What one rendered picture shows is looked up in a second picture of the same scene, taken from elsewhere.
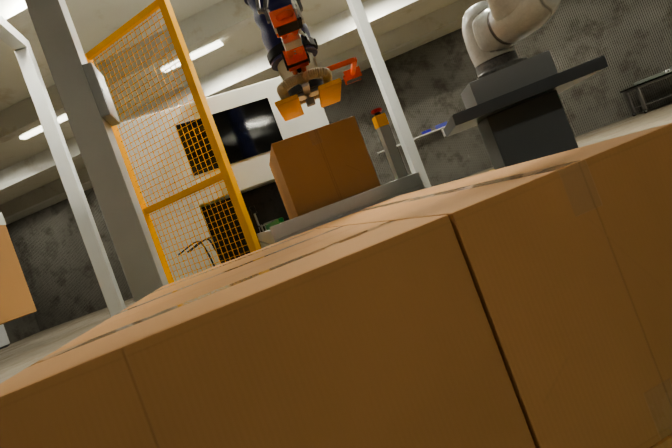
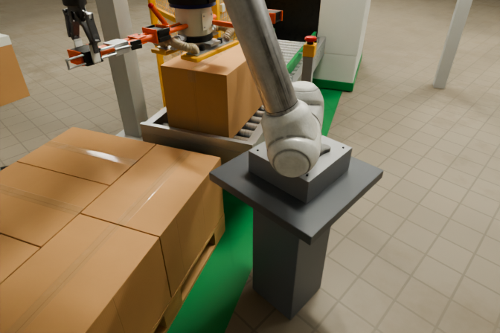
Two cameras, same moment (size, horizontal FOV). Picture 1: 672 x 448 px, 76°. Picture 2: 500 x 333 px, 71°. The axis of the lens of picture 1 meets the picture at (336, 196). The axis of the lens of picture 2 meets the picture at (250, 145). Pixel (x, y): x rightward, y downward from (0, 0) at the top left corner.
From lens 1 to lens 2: 167 cm
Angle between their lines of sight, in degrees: 45
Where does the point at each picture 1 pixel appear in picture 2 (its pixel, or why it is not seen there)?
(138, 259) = (117, 61)
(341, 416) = not seen: outside the picture
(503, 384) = not seen: outside the picture
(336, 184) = (197, 115)
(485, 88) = (257, 163)
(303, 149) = (181, 80)
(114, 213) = (106, 25)
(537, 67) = (295, 184)
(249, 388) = not seen: outside the picture
